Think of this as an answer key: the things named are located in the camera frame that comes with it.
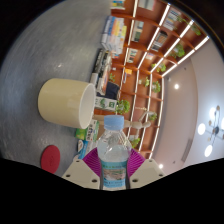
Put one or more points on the green white box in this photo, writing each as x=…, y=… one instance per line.
x=87, y=131

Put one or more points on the wooden artist mannequin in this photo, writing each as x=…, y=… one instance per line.
x=136, y=125

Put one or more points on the ceiling air vent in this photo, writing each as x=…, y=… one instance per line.
x=187, y=150

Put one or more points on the flat round red coaster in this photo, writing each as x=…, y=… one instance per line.
x=50, y=159

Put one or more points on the dark magazine stack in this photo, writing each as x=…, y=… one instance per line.
x=102, y=66

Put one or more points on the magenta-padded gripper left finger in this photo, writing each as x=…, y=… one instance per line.
x=81, y=173

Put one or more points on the dark blue chair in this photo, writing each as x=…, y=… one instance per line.
x=111, y=90

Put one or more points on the tall green white carton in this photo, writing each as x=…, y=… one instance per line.
x=105, y=103

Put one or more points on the cream ceramic cup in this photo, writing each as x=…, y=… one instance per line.
x=63, y=101

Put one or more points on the clear blue-capped water bottle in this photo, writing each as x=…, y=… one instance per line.
x=114, y=156

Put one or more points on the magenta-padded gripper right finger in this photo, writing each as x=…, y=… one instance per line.
x=146, y=173

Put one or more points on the branched round-bulb ceiling lamp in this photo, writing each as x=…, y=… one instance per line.
x=215, y=130

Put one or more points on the wooden wall shelf unit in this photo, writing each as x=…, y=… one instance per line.
x=143, y=70

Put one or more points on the recessed ceiling spotlight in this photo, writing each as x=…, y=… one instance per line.
x=161, y=166
x=176, y=86

